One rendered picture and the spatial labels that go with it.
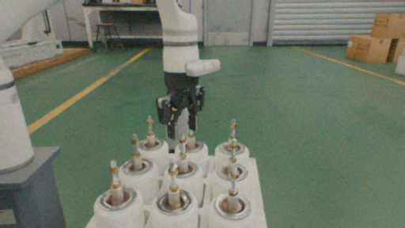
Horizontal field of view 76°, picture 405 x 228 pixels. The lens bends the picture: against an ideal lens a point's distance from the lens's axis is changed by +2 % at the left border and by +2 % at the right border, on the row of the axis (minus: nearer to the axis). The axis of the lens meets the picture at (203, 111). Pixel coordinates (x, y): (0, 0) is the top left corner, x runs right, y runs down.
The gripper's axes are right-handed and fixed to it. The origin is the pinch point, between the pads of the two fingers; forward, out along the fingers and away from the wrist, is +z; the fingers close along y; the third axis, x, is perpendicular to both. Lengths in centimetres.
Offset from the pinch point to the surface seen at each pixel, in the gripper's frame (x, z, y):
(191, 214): 10.7, 11.4, 10.3
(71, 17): -494, -18, -232
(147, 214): -3.2, 19.1, 9.9
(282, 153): 2, 36, -66
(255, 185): 12.8, 17.9, -13.7
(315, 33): -113, 13, -525
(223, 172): 8.6, 10.6, -4.3
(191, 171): 2.2, 10.5, -0.1
